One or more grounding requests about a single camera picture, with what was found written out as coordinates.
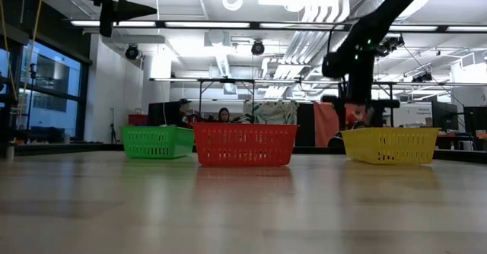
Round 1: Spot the orange-red fabric banner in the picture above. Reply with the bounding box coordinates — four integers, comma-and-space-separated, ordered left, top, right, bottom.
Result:
314, 101, 342, 148

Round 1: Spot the fluorescent ceiling light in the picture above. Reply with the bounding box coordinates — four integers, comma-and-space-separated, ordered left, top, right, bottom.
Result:
70, 20, 157, 28
164, 21, 251, 29
445, 25, 487, 33
388, 24, 438, 33
259, 22, 345, 30

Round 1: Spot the yellow plastic basket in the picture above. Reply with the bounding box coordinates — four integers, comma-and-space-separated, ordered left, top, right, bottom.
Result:
340, 127, 441, 166

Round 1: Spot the white ring light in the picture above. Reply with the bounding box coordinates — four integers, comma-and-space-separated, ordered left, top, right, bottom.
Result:
221, 0, 244, 12

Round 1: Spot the crumpled plastic sheet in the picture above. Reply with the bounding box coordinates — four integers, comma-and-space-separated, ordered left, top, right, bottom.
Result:
243, 100, 300, 125

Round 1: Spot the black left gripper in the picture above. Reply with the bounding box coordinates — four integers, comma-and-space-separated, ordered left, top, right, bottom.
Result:
64, 0, 162, 38

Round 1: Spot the person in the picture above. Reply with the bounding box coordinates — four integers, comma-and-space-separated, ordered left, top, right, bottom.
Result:
216, 107, 231, 125
345, 107, 369, 129

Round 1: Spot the red plastic basket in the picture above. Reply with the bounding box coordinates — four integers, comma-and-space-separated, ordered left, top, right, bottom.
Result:
192, 122, 301, 167

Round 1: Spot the green plastic basket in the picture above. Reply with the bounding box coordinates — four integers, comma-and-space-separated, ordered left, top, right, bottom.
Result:
121, 125, 196, 160

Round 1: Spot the yellow cable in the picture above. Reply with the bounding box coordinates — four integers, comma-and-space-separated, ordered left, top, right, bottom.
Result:
0, 0, 43, 144

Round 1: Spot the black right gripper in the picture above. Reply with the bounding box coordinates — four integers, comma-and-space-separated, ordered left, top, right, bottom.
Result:
321, 52, 401, 130

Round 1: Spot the black monitor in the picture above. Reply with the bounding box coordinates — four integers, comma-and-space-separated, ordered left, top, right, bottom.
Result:
431, 100, 460, 132
147, 100, 183, 128
463, 106, 487, 135

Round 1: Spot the black ceiling camera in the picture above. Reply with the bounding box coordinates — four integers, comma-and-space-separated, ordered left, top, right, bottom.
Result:
125, 43, 140, 60
376, 35, 405, 57
250, 39, 266, 56

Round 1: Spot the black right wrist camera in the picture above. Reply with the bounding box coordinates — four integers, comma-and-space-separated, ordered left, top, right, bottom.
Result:
322, 51, 348, 79

